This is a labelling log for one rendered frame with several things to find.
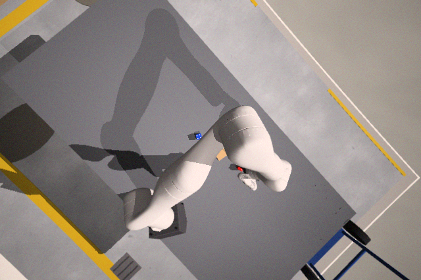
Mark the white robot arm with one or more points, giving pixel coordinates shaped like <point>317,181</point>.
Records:
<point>247,144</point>

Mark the tan flat mat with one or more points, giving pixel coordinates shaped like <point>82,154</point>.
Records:
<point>221,154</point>

